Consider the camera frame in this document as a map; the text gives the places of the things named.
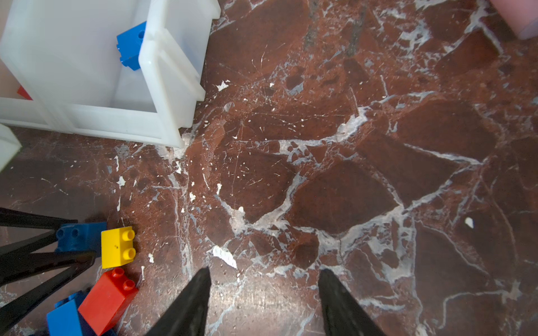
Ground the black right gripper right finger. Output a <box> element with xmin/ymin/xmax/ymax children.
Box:
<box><xmin>318</xmin><ymin>269</ymin><xmax>385</xmax><ymax>336</ymax></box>

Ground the small yellow lego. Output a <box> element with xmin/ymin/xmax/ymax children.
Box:
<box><xmin>101</xmin><ymin>226</ymin><xmax>137</xmax><ymax>269</ymax></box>

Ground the small blue lego plate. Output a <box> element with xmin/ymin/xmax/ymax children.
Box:
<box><xmin>55</xmin><ymin>222</ymin><xmax>106</xmax><ymax>258</ymax></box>

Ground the white three-compartment bin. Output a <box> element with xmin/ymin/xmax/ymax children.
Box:
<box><xmin>1</xmin><ymin>1</ymin><xmax>221</xmax><ymax>148</ymax></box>

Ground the blue lego pile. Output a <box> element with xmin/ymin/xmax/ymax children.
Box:
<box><xmin>47</xmin><ymin>291</ymin><xmax>96</xmax><ymax>336</ymax></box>

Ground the red lego pile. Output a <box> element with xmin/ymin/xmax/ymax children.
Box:
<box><xmin>78</xmin><ymin>267</ymin><xmax>139</xmax><ymax>335</ymax></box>

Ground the blue lego brick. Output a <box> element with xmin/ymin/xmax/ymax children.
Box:
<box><xmin>116</xmin><ymin>22</ymin><xmax>147</xmax><ymax>71</ymax></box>

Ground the purple and pink scoop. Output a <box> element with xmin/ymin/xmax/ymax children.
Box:
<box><xmin>490</xmin><ymin>0</ymin><xmax>538</xmax><ymax>40</ymax></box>

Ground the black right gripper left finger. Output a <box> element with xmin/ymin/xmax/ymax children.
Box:
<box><xmin>147</xmin><ymin>267</ymin><xmax>212</xmax><ymax>336</ymax></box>

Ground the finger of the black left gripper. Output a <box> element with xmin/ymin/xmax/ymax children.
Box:
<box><xmin>1</xmin><ymin>208</ymin><xmax>78</xmax><ymax>256</ymax></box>
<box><xmin>0</xmin><ymin>251</ymin><xmax>98</xmax><ymax>333</ymax></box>

